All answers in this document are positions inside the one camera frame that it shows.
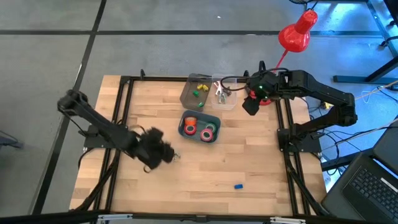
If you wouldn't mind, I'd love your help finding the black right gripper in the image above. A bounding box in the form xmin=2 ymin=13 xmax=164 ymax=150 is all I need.
xmin=243 ymin=70 xmax=292 ymax=116

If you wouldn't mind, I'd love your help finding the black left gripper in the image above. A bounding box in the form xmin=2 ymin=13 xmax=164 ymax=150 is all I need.
xmin=135 ymin=127 xmax=175 ymax=170

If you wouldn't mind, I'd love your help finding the red tape roll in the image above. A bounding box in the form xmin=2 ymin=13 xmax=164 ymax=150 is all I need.
xmin=183 ymin=123 xmax=197 ymax=136

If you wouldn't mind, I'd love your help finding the pink tape roll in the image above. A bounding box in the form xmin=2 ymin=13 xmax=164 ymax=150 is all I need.
xmin=200 ymin=127 xmax=215 ymax=142

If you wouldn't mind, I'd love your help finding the clear plastic bin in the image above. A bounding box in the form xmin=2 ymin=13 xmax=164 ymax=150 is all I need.
xmin=211 ymin=73 xmax=238 ymax=111

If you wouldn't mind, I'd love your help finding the teal plastic bin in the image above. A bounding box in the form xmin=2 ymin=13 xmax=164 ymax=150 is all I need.
xmin=178 ymin=110 xmax=221 ymax=144

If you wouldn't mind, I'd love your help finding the smoky grey transparent bin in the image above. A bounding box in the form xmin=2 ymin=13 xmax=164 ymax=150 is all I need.
xmin=179 ymin=73 xmax=213 ymax=112

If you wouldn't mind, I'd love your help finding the black front crossbar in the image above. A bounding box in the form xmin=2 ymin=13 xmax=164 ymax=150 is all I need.
xmin=0 ymin=208 xmax=398 ymax=224

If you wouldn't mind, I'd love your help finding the red desk lamp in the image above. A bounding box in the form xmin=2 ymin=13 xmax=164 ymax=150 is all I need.
xmin=248 ymin=9 xmax=318 ymax=106

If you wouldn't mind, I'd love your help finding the black desk base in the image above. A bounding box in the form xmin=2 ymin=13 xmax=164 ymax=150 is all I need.
xmin=332 ymin=0 xmax=398 ymax=85

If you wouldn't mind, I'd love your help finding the open black laptop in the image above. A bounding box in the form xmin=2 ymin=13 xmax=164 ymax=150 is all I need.
xmin=321 ymin=152 xmax=398 ymax=224

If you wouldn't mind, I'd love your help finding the grey metal foot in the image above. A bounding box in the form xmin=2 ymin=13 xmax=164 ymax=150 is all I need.
xmin=0 ymin=129 xmax=25 ymax=150

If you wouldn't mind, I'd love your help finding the black right camera cable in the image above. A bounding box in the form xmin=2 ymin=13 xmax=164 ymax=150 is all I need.
xmin=219 ymin=75 xmax=251 ymax=92

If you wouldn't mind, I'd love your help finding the yellow extension cord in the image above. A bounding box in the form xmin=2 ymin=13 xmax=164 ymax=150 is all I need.
xmin=321 ymin=79 xmax=398 ymax=110

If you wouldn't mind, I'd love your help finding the black aluminium table frame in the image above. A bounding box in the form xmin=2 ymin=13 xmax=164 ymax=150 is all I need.
xmin=70 ymin=68 xmax=331 ymax=218

